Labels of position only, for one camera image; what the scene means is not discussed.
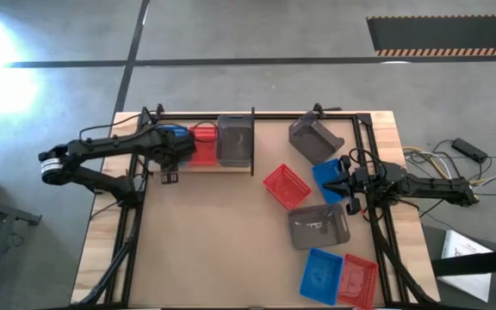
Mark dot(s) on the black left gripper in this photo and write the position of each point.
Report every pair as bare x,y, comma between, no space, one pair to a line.
175,148

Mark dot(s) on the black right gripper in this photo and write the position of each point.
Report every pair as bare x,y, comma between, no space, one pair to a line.
366,185

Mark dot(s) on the blue plastic mesh basket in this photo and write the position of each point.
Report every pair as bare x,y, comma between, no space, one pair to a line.
180,130
323,172
321,277

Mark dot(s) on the red plastic mesh basket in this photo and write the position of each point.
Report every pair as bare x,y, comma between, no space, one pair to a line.
287,187
357,282
205,153

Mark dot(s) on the grey translucent plastic bin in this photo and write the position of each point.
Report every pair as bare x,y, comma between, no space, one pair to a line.
317,226
312,140
234,144

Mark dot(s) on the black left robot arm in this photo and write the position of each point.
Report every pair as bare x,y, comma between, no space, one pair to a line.
101,144

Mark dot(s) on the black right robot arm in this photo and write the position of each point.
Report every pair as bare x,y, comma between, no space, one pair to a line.
437,187

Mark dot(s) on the black power brick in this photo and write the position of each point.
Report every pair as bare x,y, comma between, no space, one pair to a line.
469,150

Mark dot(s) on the black flat bar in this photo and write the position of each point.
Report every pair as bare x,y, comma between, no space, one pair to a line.
480,262

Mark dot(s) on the white printed paper sheet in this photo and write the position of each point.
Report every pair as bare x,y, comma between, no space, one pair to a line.
467,288

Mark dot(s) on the black hazard-striped floor mat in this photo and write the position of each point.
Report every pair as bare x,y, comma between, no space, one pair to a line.
446,34

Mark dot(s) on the black aluminium rig frame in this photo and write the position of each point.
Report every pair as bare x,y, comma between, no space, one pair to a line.
274,116

